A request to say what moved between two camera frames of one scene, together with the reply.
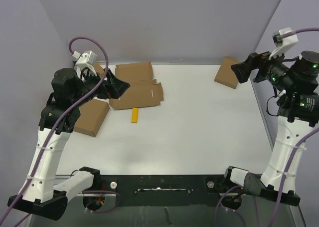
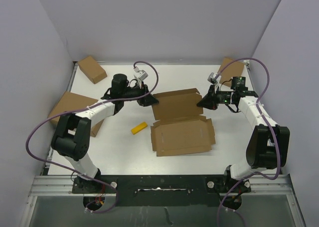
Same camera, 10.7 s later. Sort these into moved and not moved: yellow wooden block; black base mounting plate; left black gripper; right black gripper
Moved: right black gripper; left black gripper; yellow wooden block
Not moved: black base mounting plate
